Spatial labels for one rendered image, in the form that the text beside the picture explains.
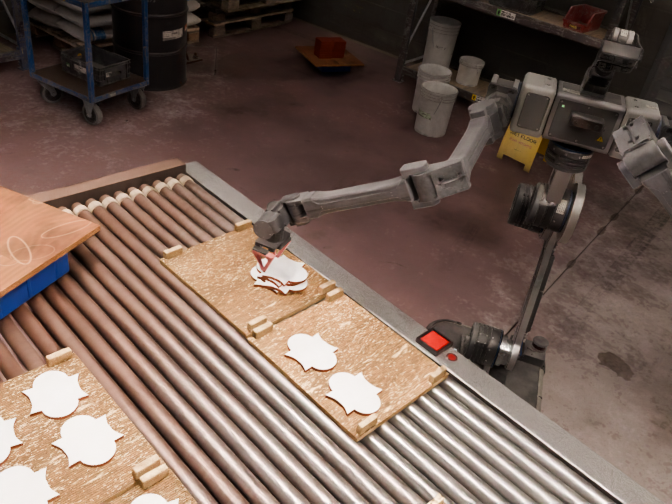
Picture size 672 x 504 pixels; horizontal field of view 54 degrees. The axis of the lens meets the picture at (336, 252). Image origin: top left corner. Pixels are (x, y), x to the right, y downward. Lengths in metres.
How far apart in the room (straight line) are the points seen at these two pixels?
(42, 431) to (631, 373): 2.82
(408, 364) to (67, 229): 1.01
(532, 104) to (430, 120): 3.32
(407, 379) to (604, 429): 1.67
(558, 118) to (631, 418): 1.73
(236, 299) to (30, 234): 0.58
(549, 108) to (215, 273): 1.10
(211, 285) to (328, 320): 0.35
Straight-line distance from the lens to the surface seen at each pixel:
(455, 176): 1.60
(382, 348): 1.79
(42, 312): 1.89
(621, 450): 3.22
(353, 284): 2.02
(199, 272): 1.96
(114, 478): 1.48
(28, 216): 2.04
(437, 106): 5.30
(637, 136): 1.64
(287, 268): 1.93
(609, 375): 3.55
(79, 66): 5.10
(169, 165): 2.47
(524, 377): 2.94
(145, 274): 1.99
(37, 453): 1.55
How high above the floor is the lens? 2.13
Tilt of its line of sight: 35 degrees down
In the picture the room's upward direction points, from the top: 10 degrees clockwise
